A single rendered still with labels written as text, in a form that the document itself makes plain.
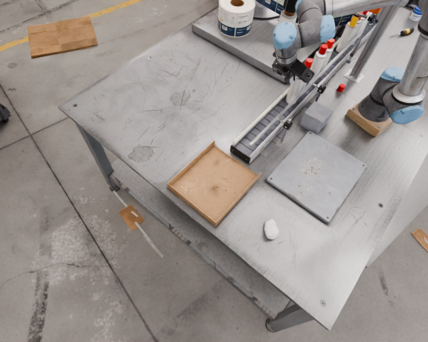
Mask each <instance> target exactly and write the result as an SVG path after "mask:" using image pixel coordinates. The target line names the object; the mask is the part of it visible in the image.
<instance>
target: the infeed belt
mask: <svg viewBox="0 0 428 342"><path fill-rule="evenodd" d="M376 24H377V23H375V21H374V22H373V24H372V25H370V26H369V27H368V29H367V31H366V32H365V34H364V36H363V38H364V37H365V36H366V35H367V34H368V33H369V32H370V30H371V29H372V28H373V27H374V26H375V25H376ZM358 40H359V38H358V39H357V40H356V41H355V42H354V44H353V45H352V46H350V47H349V48H348V49H347V50H346V51H345V53H343V54H342V55H341V56H340V57H339V58H338V59H337V60H336V61H335V62H334V63H333V64H332V65H331V66H330V67H329V68H328V70H326V72H324V74H322V77H320V78H318V80H316V82H315V84H316V85H318V84H319V83H320V82H321V81H322V80H323V79H324V78H325V77H326V76H327V75H328V74H329V73H330V72H331V71H332V70H333V69H334V67H335V66H336V65H337V64H338V63H339V62H340V61H341V60H342V59H343V58H344V57H345V56H346V55H347V54H348V53H349V52H350V51H351V50H352V49H353V48H354V47H355V46H356V44H357V42H358ZM336 48H337V46H336V47H335V48H334V50H333V52H332V55H331V56H330V58H329V61H328V63H327V65H328V64H329V63H330V62H331V61H332V60H333V59H334V58H335V57H336V56H337V55H338V53H337V52H336ZM314 89H315V87H314V86H313V85H312V86H310V87H309V89H307V91H305V93H303V95H302V96H301V97H300V98H299V99H297V101H296V103H295V104H293V105H292V106H291V107H290V108H289V109H288V110H287V111H286V112H285V113H284V114H283V115H282V116H281V117H280V118H279V119H282V120H284V119H285V118H286V117H287V116H288V115H289V114H290V113H291V112H292V111H293V110H294V109H295V108H296V107H297V106H298V105H299V104H300V103H301V102H302V101H303V100H304V99H305V98H306V97H307V96H308V95H309V94H310V93H311V92H312V91H313V90H314ZM286 97H287V95H286V96H285V97H284V98H283V99H282V100H281V101H280V102H279V103H278V104H277V105H276V106H275V107H273V108H272V109H271V110H270V111H269V112H268V113H267V114H266V115H265V116H264V117H263V118H262V119H261V120H260V121H259V122H258V123H257V124H256V125H255V126H254V127H253V128H252V129H251V130H250V131H249V132H248V133H247V134H246V135H245V136H244V137H242V138H241V139H240V140H239V141H238V142H237V143H236V144H235V145H234V146H233V147H234V148H235V149H237V150H239V151H240V152H241V153H243V154H244V155H246V156H247V157H249V156H250V155H251V154H252V153H253V152H254V151H255V150H256V149H257V148H258V147H259V146H260V145H261V143H262V142H263V141H264V140H265V139H266V138H267V137H268V136H269V135H270V134H271V133H272V132H273V131H274V130H275V129H276V128H277V127H278V126H279V124H280V122H279V121H276V122H275V123H274V124H273V125H272V126H271V127H270V128H269V129H268V130H267V131H266V132H265V134H264V135H263V136H262V137H261V138H260V139H259V140H258V141H257V142H256V143H255V144H254V145H253V146H252V147H250V146H249V143H250V142H251V141H252V140H253V139H254V138H255V137H256V136H257V135H258V134H259V133H260V132H261V131H262V130H263V129H264V128H265V127H266V126H267V125H268V124H269V123H270V122H271V121H272V120H273V119H274V118H275V117H276V116H277V115H278V114H279V113H280V112H281V111H282V110H283V109H284V108H285V107H286V106H287V105H288V104H287V103H286V101H285V99H286Z"/></svg>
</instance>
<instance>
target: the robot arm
mask: <svg viewBox="0 0 428 342"><path fill-rule="evenodd" d="M396 4H400V5H401V6H405V5H415V6H418V8H419V9H420V10H421V11H422V16H421V19H420V21H419V24H418V27H417V29H418V31H419V33H420V35H419V37H418V40H417V42H416V45H415V47H414V50H413V52H412V55H411V57H410V59H409V62H408V65H407V67H406V70H405V69H401V68H397V67H389V68H387V69H385V70H384V71H383V72H382V74H381V75H380V77H379V79H378V81H377V82H376V84H375V86H374V87H373V89H372V91H371V92H370V93H369V94H368V95H367V96H366V97H365V98H364V99H363V100H361V102H360V103H359V105H358V111H359V113H360V114H361V115H362V116H363V117H364V118H366V119H368V120H370V121H373V122H384V121H386V120H388V118H389V117H390V118H391V120H392V121H393V122H394V123H396V124H407V123H410V122H412V121H414V120H416V119H418V118H419V117H421V116H422V115H423V113H424V107H423V106H422V101H423V99H424V97H425V90H424V88H425V86H426V84H427V82H428V0H298V1H297V3H296V16H297V17H298V20H299V22H300V23H299V24H297V25H295V26H294V25H293V24H292V23H290V22H282V23H280V24H279V25H277V26H276V28H275V29H274V32H273V44H274V48H275V52H274V53H273V54H272V55H273V56H274V57H275V58H276V59H275V61H274V63H273V64H272V70H273V72H275V73H277V74H279V75H280V77H281V78H283V79H284V82H285V83H287V84H292V83H294V81H295V80H296V77H298V78H299V79H301V80H302V81H303V82H304V83H308V82H310V80H311V79H312V78H313V76H314V75H315V73H314V72H313V71H312V70H310V69H309V68H308V67H307V66H306V65H305V64H303V63H302V62H300V61H299V60H298V59H297V55H298V51H297V50H298V49H300V48H305V47H307V46H310V45H314V44H317V43H323V42H324V41H327V40H329V39H332V38H333V37H334V35H335V32H336V30H335V23H334V18H335V17H339V16H345V15H349V14H354V13H358V12H364V11H368V10H373V9H377V8H380V7H386V6H390V5H396ZM274 69H275V70H276V71H275V70H274Z"/></svg>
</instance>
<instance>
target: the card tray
mask: <svg viewBox="0 0 428 342"><path fill-rule="evenodd" d="M260 175H261V172H260V173H259V174H258V175H257V174H256V173H254V172H252V171H251V170H250V169H248V168H247V167H245V166H244V165H242V164H241V163H240V162H238V161H236V160H235V159H234V158H233V157H231V156H230V155H228V154H227V153H225V152H224V151H222V150H221V149H220V148H218V147H217V146H215V140H214V141H213V142H212V143H210V144H209V145H208V146H207V147H206V148H205V149H204V150H203V151H201V152H200V153H199V154H198V155H197V156H196V157H195V158H194V159H193V160H192V161H191V162H190V163H189V164H188V165H187V166H186V167H184V168H183V169H182V170H181V171H180V172H179V173H178V174H177V175H175V176H174V177H173V178H172V179H171V180H170V181H169V182H168V183H167V187H168V189H170V190H171V191H172V192H173V193H174V194H176V195H177V196H178V197H180V198H181V199H182V200H183V201H184V202H185V203H187V204H188V205H189V206H191V207H192V208H193V209H195V211H197V212H198V213H199V214H201V215H202V216H203V217H204V218H206V219H207V220H208V221H209V222H210V223H212V224H213V225H214V226H215V227H216V226H217V225H218V224H219V222H220V221H221V220H222V219H223V218H224V217H225V215H227V213H229V211H230V210H231V209H232V208H233V207H234V206H235V205H236V203H237V202H238V201H239V200H240V199H241V197H242V196H244V194H246V192H247V191H248V190H249V189H250V188H251V187H252V186H253V184H254V183H255V182H256V181H257V180H258V179H259V177H260Z"/></svg>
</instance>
